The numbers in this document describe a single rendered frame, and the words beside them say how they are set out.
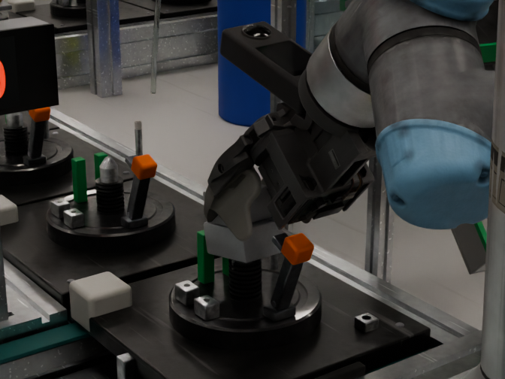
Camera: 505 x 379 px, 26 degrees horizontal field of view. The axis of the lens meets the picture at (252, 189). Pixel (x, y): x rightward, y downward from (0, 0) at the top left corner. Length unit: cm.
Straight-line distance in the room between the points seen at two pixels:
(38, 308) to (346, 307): 29
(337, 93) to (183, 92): 137
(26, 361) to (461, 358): 39
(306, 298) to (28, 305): 27
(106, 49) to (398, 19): 142
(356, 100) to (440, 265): 64
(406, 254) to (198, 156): 48
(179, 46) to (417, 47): 163
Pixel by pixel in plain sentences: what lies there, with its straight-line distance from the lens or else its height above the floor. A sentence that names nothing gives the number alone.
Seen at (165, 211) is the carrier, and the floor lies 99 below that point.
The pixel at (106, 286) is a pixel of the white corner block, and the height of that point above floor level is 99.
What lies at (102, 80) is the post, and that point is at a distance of 211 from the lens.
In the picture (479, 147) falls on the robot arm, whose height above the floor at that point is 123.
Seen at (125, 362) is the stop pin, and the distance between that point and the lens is 95.
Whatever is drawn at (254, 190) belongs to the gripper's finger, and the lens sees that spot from 90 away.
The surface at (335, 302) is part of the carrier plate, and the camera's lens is 104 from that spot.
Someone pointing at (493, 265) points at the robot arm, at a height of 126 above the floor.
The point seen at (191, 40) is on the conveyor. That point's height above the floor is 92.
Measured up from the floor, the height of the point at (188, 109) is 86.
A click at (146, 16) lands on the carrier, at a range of 231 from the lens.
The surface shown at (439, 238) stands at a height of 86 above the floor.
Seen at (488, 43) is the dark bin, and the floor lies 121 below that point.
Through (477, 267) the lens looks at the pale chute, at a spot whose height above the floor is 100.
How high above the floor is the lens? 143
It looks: 21 degrees down
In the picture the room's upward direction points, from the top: straight up
